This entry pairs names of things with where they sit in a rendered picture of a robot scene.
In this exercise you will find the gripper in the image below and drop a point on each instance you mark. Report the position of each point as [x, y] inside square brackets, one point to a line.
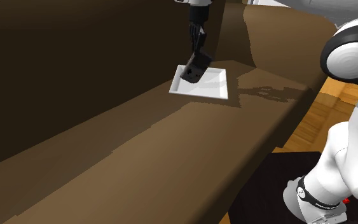
[198, 14]

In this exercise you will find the black handheld game console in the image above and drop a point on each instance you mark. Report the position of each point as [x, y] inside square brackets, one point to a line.
[195, 68]

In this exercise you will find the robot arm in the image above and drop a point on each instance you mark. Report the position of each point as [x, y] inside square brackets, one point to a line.
[350, 60]

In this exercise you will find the white square plate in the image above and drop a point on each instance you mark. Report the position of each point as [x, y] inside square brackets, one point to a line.
[213, 87]

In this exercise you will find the brown sofa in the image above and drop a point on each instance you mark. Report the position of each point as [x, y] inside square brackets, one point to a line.
[154, 155]

